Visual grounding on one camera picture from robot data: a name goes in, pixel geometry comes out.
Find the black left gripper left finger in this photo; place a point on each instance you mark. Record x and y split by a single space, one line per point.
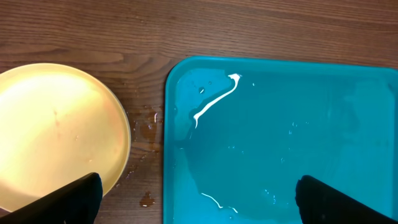
77 202

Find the teal plastic tray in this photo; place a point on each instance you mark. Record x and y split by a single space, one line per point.
239 133

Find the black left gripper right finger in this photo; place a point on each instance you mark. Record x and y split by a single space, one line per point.
318 203

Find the yellow plate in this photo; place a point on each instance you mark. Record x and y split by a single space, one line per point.
58 124

